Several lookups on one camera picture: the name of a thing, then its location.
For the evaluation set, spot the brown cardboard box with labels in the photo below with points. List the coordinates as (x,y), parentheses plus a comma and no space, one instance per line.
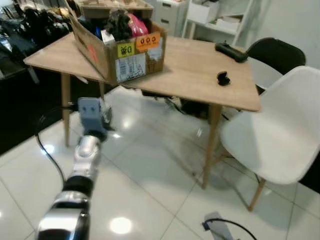
(95,52)

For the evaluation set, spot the white booklet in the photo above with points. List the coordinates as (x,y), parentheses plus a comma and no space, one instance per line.
(108,37)

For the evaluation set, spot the black egg-crate foam piece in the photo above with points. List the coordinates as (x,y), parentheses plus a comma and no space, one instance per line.
(120,27)

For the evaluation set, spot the light wooden table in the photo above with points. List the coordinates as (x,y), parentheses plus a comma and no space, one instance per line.
(190,70)

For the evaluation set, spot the red plastic bag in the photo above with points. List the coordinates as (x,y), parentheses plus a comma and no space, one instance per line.
(138,25)

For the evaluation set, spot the beige moulded pulp tray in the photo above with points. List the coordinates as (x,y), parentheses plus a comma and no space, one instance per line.
(100,11)

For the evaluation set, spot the white drawer cabinet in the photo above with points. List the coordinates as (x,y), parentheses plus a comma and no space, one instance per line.
(170,15)

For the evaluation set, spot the black equipment pile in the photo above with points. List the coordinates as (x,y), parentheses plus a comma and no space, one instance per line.
(30,25)

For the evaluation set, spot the small black open case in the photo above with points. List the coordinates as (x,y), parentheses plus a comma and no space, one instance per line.
(223,80)

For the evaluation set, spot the black handheld controller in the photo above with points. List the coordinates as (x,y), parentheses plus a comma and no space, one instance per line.
(230,52)

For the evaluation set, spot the white shell chair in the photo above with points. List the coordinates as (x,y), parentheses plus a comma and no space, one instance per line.
(285,120)

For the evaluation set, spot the white storage box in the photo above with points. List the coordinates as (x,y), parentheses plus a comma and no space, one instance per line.
(202,13)

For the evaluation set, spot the flat white carton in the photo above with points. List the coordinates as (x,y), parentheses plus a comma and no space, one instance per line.
(229,24)

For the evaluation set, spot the black shell chair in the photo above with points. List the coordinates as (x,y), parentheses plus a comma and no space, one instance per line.
(275,52)

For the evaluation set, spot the white shelf unit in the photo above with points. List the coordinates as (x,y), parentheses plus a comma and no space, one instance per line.
(250,20)

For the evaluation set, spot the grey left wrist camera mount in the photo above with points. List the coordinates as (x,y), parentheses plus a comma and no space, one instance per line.
(90,112)

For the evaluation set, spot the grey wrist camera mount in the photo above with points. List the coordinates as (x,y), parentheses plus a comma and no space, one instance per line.
(217,227)
(90,112)

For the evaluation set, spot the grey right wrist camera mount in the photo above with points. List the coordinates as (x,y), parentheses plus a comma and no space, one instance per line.
(217,227)

